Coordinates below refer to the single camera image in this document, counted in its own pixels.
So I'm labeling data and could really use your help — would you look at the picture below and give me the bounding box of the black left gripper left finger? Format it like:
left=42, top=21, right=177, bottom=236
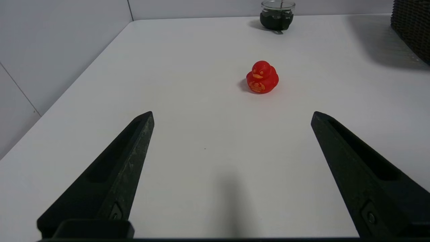
left=37, top=111, right=155, bottom=239

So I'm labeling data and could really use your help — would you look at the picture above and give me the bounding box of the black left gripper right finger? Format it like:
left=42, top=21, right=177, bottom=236
left=311, top=111, right=430, bottom=240

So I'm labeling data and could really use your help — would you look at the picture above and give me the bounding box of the dark brown wicker basket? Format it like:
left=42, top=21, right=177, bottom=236
left=390, top=0, right=430, bottom=66

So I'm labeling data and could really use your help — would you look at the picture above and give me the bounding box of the red rubber duck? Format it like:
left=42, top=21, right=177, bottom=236
left=246, top=60, right=280, bottom=94

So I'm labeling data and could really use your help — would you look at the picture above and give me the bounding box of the glass jar with dark contents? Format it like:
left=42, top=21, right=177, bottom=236
left=259, top=0, right=296, bottom=32

